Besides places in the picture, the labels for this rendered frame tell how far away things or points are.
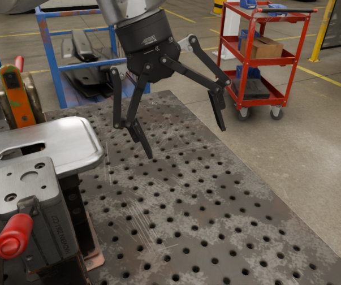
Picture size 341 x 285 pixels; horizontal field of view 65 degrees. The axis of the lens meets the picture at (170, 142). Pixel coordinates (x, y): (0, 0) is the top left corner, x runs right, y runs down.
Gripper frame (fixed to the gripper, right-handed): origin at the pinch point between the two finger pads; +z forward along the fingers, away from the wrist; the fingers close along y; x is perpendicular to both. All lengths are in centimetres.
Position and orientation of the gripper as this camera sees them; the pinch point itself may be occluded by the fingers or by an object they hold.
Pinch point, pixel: (184, 135)
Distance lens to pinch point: 47.5
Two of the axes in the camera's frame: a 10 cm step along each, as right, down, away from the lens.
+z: 3.4, 8.0, 4.9
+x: -1.3, -4.7, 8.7
